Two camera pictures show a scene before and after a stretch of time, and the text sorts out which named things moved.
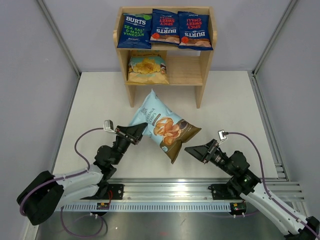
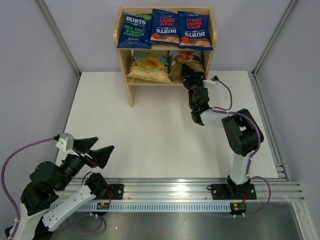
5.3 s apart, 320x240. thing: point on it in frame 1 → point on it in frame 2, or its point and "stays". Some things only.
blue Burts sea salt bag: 135,31 stays
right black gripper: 200,152 → 187,72
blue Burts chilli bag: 194,31 stays
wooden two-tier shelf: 182,71 stays
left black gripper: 134,133 → 100,157
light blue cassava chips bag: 168,130 → 189,58
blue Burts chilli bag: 165,27 stays
